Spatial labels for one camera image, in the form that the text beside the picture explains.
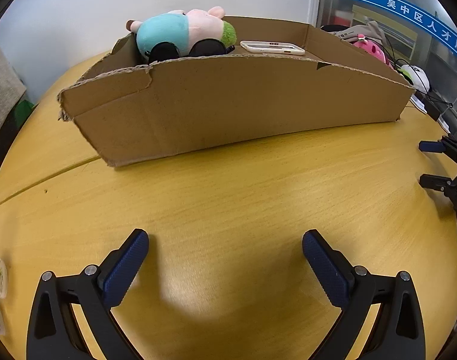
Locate grey cloth cap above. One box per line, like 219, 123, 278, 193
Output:
331, 21, 387, 47

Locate black round sunglasses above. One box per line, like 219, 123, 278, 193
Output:
144, 38, 235, 64

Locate brown cardboard box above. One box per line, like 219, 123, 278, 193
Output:
57, 16, 417, 168

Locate white phone case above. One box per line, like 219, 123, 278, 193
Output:
240, 40, 306, 56

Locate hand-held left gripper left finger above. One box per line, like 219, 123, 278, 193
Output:
27, 228, 150, 360

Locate pink helmet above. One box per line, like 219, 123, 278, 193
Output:
352, 38, 396, 69

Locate white papers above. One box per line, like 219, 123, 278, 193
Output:
408, 95, 454, 128

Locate blue banner strip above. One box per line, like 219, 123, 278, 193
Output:
333, 0, 457, 64

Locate white round device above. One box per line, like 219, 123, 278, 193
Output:
397, 64, 432, 92

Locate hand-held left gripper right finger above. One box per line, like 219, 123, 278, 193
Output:
302, 229, 426, 360

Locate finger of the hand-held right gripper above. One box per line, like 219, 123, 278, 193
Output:
418, 132, 457, 166
419, 173, 457, 211

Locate pink pig plush toy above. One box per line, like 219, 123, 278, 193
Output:
125, 6, 237, 62

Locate grey fabric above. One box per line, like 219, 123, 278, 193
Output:
0, 39, 27, 143

